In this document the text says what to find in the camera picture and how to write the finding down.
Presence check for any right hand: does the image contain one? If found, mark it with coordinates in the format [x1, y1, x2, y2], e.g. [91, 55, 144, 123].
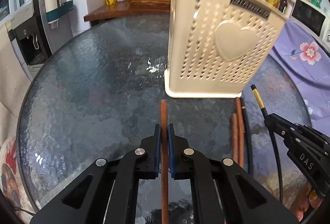
[290, 183, 323, 222]

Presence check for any black chopstick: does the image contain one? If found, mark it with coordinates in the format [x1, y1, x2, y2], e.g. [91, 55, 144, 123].
[240, 97, 254, 177]
[251, 84, 284, 203]

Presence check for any purple floral cloth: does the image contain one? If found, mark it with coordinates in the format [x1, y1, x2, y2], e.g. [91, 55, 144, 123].
[270, 19, 329, 135]

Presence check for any round glass table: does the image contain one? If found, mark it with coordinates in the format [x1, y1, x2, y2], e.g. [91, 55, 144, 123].
[17, 15, 312, 210]

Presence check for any water dispenser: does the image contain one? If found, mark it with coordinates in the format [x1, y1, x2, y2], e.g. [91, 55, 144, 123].
[11, 0, 73, 76]

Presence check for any round printed cushion stool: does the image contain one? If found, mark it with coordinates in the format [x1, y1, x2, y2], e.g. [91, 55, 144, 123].
[1, 137, 35, 218]

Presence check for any white microwave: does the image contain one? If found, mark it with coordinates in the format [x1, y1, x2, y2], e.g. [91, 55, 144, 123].
[290, 0, 329, 52]

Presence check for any brown glass bottle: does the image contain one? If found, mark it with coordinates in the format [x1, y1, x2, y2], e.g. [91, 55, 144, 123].
[278, 0, 288, 13]

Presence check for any teal cup holder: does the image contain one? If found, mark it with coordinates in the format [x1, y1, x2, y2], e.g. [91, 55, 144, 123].
[46, 0, 74, 24]

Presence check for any cream plastic utensil holder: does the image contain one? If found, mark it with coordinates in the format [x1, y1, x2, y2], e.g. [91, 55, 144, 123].
[164, 0, 286, 99]

